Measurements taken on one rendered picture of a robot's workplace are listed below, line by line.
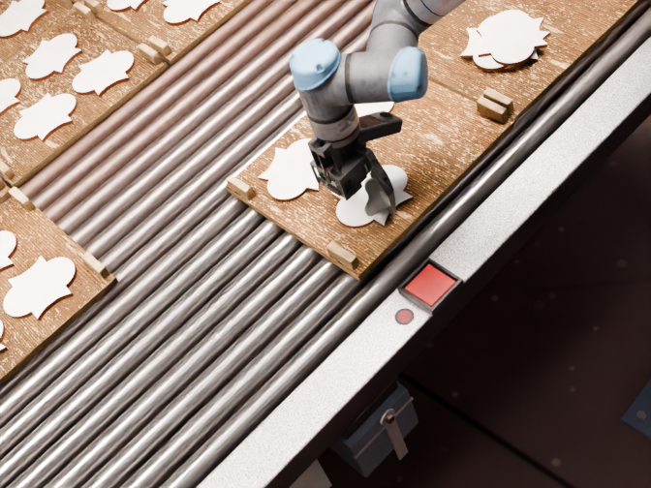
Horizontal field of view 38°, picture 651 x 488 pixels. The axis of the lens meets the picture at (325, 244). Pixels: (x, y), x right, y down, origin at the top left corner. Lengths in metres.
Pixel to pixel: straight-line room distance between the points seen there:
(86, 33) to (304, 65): 0.97
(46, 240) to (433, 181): 0.73
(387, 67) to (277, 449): 0.59
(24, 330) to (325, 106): 0.69
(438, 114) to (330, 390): 0.57
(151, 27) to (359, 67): 0.89
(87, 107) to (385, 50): 0.86
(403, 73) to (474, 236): 0.36
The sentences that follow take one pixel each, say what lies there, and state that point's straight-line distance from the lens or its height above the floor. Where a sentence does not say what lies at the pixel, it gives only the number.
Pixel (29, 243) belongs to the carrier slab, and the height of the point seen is 0.94.
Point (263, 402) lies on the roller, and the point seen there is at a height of 0.92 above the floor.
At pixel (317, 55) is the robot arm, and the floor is 1.29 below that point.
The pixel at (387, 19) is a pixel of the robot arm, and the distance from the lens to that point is 1.44.
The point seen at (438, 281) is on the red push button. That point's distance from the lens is 1.53.
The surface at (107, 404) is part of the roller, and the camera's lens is 1.60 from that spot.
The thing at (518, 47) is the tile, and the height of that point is 0.96.
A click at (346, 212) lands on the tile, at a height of 0.94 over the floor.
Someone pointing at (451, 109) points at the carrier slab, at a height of 0.94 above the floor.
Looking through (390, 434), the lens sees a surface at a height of 0.77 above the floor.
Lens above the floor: 2.18
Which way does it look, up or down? 50 degrees down
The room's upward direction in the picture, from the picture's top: 22 degrees counter-clockwise
